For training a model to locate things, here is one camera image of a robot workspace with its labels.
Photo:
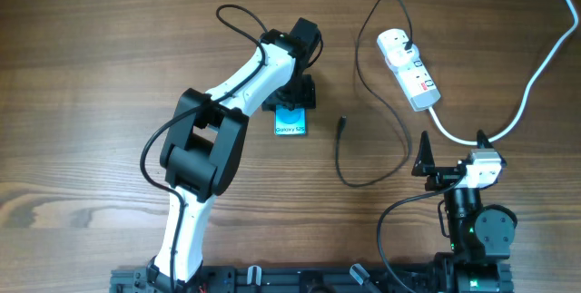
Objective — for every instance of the Galaxy smartphone blue screen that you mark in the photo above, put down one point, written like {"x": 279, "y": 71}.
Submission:
{"x": 290, "y": 123}

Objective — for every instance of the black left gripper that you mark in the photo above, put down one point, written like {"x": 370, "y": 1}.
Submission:
{"x": 306, "y": 99}

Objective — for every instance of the white USB wall charger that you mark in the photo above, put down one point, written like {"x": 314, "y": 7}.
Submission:
{"x": 398, "y": 56}

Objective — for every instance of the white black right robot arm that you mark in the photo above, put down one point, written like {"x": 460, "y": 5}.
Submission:
{"x": 480, "y": 236}

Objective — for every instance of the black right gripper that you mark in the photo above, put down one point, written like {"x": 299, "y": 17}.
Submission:
{"x": 425, "y": 167}

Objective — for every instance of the white power strip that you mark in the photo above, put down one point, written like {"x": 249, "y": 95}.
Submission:
{"x": 414, "y": 79}

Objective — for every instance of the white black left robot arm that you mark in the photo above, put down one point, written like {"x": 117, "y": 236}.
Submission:
{"x": 202, "y": 150}

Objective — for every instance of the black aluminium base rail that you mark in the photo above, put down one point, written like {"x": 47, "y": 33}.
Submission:
{"x": 418, "y": 277}

